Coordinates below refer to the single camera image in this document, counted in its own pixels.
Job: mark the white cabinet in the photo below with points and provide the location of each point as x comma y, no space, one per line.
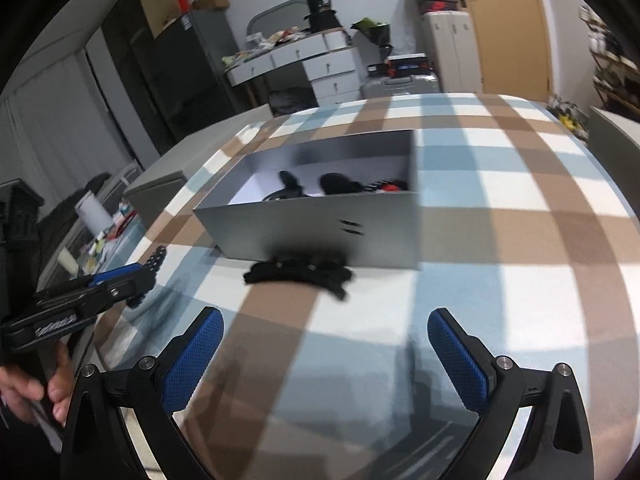
451,46

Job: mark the grey cardboard box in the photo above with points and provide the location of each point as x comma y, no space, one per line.
363,230

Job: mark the black wardrobe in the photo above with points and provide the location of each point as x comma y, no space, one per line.
171,63

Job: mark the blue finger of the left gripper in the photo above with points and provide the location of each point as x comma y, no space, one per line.
132,293
134,272

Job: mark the person's left hand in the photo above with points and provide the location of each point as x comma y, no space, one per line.
18,389

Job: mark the black claw clip in box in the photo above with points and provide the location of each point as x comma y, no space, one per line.
291,188

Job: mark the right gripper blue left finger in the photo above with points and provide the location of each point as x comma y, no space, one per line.
170,378

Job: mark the checkered bed blanket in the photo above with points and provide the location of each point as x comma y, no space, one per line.
525,239

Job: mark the shoe rack with shoes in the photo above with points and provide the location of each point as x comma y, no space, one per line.
616,76

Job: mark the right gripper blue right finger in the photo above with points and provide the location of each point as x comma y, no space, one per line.
474,372

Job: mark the black hair claw clip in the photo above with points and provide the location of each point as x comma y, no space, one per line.
339,184

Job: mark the silver suitcase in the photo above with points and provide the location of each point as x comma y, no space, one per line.
378,87

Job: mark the black fabric scrunchie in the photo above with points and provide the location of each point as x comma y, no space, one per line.
329,275

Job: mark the grey bed footboard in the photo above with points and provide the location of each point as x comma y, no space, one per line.
614,140

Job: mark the white desk with drawers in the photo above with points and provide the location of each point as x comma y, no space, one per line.
328,60

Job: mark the wooden door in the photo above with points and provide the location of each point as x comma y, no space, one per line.
513,46

